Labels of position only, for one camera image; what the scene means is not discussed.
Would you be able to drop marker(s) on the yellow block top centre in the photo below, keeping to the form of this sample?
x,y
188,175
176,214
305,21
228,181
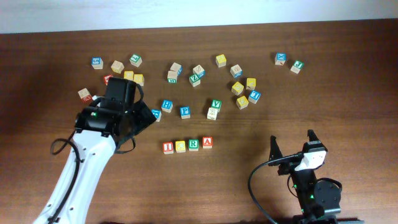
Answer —
x,y
221,60

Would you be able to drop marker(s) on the white wooden X block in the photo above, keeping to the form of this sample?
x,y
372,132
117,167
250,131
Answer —
x,y
212,113

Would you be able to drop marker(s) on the blue H block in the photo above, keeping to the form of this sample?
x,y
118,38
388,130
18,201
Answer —
x,y
167,106

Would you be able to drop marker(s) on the yellow block pair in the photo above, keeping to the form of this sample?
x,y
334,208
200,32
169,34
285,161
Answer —
x,y
129,75
139,79

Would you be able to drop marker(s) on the blue X block far right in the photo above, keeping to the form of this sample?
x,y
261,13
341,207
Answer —
x,y
280,58

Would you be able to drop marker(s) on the wooden block blue D side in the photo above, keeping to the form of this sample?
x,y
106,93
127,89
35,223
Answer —
x,y
236,71

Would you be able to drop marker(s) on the red A block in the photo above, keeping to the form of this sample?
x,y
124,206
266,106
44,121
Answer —
x,y
207,142

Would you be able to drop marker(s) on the yellow block right pair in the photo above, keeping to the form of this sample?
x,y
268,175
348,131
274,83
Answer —
x,y
139,79

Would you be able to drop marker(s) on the wooden block green side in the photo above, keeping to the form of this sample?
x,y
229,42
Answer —
x,y
172,76

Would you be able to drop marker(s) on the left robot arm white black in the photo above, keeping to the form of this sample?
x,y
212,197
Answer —
x,y
100,130

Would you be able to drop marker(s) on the blue P block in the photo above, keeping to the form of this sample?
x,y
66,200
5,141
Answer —
x,y
185,112

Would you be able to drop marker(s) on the green L block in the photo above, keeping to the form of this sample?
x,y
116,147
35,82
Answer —
x,y
135,60

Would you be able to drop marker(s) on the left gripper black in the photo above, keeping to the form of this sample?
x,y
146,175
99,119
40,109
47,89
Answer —
x,y
143,115

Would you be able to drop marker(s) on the yellow block left pair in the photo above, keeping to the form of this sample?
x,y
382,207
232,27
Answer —
x,y
129,75

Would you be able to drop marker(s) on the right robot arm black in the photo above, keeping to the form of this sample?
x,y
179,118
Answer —
x,y
320,198

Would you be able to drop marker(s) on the green J block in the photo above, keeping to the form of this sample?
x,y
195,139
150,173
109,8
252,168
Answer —
x,y
297,66

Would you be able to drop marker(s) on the green R block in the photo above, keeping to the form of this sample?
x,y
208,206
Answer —
x,y
193,145

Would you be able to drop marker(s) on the green V block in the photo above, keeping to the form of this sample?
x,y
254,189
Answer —
x,y
216,104

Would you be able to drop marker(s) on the red K block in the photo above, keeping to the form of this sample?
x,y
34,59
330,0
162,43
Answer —
x,y
106,78

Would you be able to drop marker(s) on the green Z block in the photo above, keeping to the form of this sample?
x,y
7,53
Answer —
x,y
194,80

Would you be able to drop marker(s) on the yellow block right cluster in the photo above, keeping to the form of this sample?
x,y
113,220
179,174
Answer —
x,y
250,83

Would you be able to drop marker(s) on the yellow E block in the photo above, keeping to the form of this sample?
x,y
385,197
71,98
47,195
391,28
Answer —
x,y
242,102

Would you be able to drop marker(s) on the blue S block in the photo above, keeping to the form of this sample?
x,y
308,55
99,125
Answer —
x,y
97,63

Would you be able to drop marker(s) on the red I block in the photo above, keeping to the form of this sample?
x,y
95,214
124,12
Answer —
x,y
168,148

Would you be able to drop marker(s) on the plain wooden block top left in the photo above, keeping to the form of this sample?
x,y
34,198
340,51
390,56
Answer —
x,y
117,66

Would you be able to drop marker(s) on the blue I block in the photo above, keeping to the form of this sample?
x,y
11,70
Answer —
x,y
254,96

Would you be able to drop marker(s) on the wooden block red side left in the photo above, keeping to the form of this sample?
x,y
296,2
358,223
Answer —
x,y
85,95

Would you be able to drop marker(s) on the blue block lower centre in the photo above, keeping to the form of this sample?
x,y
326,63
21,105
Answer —
x,y
157,114

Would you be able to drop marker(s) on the yellow C block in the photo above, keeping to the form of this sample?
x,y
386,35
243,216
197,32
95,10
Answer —
x,y
180,146

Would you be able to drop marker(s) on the yellow S block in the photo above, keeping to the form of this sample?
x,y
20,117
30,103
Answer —
x,y
237,88

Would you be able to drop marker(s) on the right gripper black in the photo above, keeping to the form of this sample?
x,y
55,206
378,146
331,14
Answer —
x,y
289,164

